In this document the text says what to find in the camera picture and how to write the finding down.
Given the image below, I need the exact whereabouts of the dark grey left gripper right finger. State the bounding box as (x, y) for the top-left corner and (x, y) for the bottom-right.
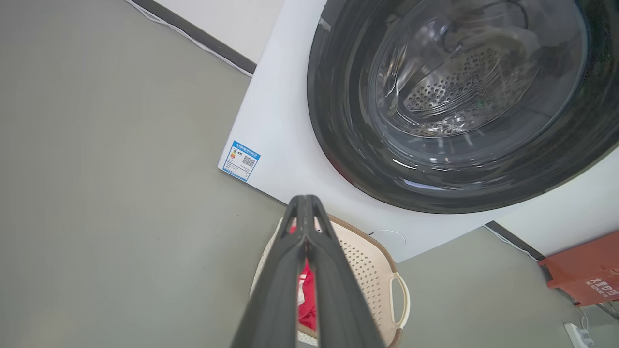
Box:
(306, 195), (385, 348)

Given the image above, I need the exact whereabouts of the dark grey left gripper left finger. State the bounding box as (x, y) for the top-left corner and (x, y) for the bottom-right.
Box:
(231, 195), (307, 348)

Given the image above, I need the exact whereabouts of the cream perforated laundry basket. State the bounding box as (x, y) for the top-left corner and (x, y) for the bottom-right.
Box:
(249, 214), (412, 348)

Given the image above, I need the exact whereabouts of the red garment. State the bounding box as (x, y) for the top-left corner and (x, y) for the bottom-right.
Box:
(289, 225), (318, 331)

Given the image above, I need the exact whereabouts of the round white filter cover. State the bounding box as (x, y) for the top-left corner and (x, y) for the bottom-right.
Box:
(369, 230), (407, 248)

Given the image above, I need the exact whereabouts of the blue energy label sticker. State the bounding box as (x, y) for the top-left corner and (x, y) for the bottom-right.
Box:
(222, 141), (262, 183)

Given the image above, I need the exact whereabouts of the white front-load washing machine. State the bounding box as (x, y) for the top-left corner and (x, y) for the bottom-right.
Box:
(218, 0), (619, 263)

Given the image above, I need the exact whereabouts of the dark round washer door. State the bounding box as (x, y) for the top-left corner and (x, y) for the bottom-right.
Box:
(307, 0), (619, 215)

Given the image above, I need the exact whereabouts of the white power strip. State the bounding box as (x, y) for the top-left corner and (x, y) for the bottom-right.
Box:
(563, 322), (596, 348)

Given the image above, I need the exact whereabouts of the red box with white print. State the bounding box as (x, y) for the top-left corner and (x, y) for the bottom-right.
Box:
(537, 231), (619, 308)

